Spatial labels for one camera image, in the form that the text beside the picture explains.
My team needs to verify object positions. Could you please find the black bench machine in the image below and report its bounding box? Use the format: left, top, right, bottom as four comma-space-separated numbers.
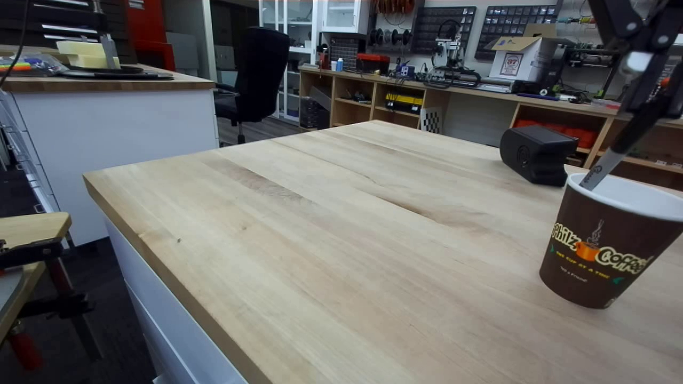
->
429, 19, 487, 90

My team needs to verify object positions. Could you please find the long wooden shelf workbench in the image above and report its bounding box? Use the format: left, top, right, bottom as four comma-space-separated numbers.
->
297, 64, 683, 192

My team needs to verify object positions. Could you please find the black office chair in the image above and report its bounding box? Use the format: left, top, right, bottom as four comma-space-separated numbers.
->
214, 25, 293, 144

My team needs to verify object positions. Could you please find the wooden stand with red clamp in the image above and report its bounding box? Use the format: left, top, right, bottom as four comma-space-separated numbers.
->
0, 211, 102, 373

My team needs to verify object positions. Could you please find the open cardboard box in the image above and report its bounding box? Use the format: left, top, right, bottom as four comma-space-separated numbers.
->
489, 32, 563, 84

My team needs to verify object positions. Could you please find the white glass door cabinet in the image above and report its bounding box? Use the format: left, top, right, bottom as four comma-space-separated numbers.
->
258, 0, 371, 122

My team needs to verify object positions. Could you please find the red cabinet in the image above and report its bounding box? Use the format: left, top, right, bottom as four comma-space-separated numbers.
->
125, 0, 178, 73

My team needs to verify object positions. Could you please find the brown paper coffee cup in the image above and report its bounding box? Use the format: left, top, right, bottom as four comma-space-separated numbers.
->
538, 168, 683, 311

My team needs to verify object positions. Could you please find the pale yellow box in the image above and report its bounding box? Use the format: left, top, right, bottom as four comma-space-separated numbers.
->
56, 37, 110, 69

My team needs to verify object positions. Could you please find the white table base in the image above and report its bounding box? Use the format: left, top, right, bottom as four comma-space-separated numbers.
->
105, 218, 247, 384

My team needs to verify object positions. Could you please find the white counter with wooden top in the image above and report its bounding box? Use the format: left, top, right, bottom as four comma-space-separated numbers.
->
0, 61, 221, 247

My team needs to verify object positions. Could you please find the black tool pegboard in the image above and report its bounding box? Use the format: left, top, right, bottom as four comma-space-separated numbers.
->
411, 4, 478, 55
474, 4, 561, 61

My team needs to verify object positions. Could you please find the black rectangular box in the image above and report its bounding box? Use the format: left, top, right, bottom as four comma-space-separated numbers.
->
497, 126, 581, 187

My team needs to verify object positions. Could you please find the red toolbox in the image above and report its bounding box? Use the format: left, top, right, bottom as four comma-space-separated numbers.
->
354, 51, 393, 77

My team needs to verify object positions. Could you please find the flat black tray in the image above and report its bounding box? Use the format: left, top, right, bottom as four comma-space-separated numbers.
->
60, 61, 175, 81

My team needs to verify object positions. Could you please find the red storage bin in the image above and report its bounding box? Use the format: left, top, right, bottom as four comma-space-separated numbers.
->
512, 117, 599, 151

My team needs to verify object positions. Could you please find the yellow black tool case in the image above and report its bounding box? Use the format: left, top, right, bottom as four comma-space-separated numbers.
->
383, 90, 427, 115

